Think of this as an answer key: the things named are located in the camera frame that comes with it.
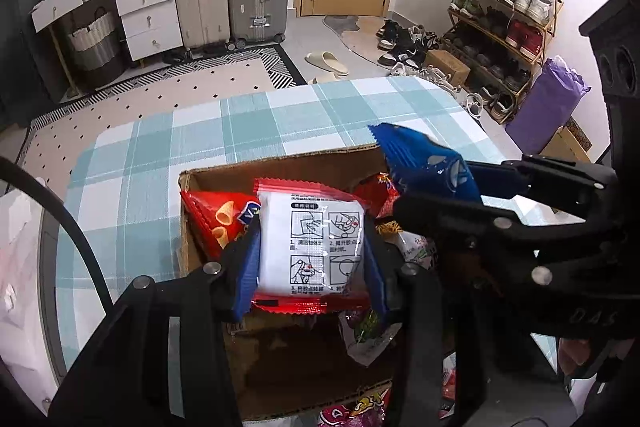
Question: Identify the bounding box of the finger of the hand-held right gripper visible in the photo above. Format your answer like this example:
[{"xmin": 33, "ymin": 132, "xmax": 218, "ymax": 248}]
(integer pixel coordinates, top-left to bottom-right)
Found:
[
  {"xmin": 465, "ymin": 153, "xmax": 622, "ymax": 221},
  {"xmin": 392, "ymin": 192, "xmax": 622, "ymax": 289}
]

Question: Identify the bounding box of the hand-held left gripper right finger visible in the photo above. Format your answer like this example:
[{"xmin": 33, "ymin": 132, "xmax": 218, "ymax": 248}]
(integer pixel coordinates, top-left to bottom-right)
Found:
[{"xmin": 363, "ymin": 213, "xmax": 507, "ymax": 427}]

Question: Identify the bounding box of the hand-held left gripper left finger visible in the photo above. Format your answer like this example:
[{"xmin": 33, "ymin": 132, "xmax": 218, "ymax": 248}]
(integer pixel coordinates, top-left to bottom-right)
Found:
[{"xmin": 47, "ymin": 213, "xmax": 264, "ymax": 427}]

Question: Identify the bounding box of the purple white packet green label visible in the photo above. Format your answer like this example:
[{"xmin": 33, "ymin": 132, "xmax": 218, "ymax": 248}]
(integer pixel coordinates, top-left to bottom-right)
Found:
[{"xmin": 338, "ymin": 304, "xmax": 404, "ymax": 366}]

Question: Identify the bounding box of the blue cookie packet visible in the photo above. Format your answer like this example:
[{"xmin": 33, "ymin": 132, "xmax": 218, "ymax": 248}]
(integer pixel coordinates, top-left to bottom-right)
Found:
[{"xmin": 367, "ymin": 122, "xmax": 484, "ymax": 204}]

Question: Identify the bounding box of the red edged snack packet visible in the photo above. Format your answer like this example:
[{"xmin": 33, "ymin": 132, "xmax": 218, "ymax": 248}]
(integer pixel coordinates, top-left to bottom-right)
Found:
[{"xmin": 251, "ymin": 178, "xmax": 372, "ymax": 316}]

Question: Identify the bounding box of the red cone chips packet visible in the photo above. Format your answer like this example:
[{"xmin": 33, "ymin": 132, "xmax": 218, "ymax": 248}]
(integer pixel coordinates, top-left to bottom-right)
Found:
[{"xmin": 179, "ymin": 188, "xmax": 264, "ymax": 261}]

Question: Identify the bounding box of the large cardboard box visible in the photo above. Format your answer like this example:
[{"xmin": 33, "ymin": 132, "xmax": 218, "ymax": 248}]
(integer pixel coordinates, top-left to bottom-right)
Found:
[{"xmin": 176, "ymin": 143, "xmax": 453, "ymax": 424}]

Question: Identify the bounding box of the printed cardboard box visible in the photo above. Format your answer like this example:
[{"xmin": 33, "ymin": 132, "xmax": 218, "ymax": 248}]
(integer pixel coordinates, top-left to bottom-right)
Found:
[{"xmin": 539, "ymin": 116, "xmax": 594, "ymax": 164}]

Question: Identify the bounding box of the purple bag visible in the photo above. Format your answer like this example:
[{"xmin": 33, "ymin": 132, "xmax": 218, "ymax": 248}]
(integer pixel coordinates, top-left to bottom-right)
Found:
[{"xmin": 504, "ymin": 57, "xmax": 592, "ymax": 156}]

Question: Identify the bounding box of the small cardboard box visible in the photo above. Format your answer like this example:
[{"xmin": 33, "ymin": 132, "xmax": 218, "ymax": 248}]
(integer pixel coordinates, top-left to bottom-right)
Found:
[{"xmin": 424, "ymin": 49, "xmax": 472, "ymax": 88}]

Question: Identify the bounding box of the purple packet pink mask print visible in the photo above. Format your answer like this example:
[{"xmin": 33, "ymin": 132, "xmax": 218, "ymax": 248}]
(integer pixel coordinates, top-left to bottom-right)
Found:
[{"xmin": 319, "ymin": 393, "xmax": 392, "ymax": 427}]

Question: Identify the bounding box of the teal checked tablecloth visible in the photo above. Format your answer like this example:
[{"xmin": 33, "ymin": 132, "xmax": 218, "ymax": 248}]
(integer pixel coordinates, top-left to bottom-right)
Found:
[{"xmin": 54, "ymin": 75, "xmax": 512, "ymax": 375}]

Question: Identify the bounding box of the metal shoe rack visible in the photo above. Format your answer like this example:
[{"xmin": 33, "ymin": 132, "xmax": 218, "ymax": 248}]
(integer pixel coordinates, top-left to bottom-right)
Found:
[{"xmin": 444, "ymin": 0, "xmax": 565, "ymax": 124}]

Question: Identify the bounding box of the pile of shoes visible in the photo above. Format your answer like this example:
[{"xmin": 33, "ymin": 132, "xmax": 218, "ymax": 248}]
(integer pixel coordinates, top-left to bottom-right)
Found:
[{"xmin": 374, "ymin": 19, "xmax": 453, "ymax": 80}]

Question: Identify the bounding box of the beige slipper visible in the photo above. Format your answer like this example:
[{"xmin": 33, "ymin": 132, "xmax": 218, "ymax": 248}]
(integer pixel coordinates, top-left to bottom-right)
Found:
[{"xmin": 304, "ymin": 51, "xmax": 349, "ymax": 76}]

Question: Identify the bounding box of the grey doormat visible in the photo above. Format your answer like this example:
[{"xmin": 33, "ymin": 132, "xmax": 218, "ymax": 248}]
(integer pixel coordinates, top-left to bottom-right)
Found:
[{"xmin": 322, "ymin": 14, "xmax": 393, "ymax": 68}]

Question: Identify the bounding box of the woven laundry basket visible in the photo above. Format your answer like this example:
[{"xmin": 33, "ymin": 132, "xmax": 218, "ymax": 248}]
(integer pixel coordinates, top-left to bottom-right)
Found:
[{"xmin": 66, "ymin": 6, "xmax": 127, "ymax": 75}]

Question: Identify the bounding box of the white drawer desk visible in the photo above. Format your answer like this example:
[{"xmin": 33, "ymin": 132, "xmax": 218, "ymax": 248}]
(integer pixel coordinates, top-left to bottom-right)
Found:
[{"xmin": 30, "ymin": 0, "xmax": 184, "ymax": 64}]

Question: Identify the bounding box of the black curved cable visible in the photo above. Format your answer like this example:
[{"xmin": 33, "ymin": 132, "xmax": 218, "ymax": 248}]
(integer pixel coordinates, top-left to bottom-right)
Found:
[{"xmin": 0, "ymin": 156, "xmax": 117, "ymax": 313}]

